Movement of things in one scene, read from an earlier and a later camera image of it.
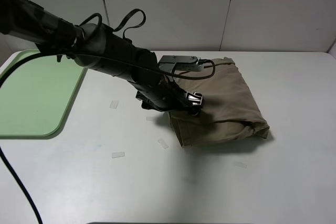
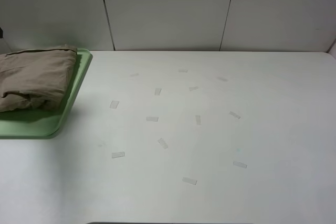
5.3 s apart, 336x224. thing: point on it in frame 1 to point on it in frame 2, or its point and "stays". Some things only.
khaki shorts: [229, 112] to [35, 78]
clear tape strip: [240, 164] stays
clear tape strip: [114, 104] stays
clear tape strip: [115, 155] stays
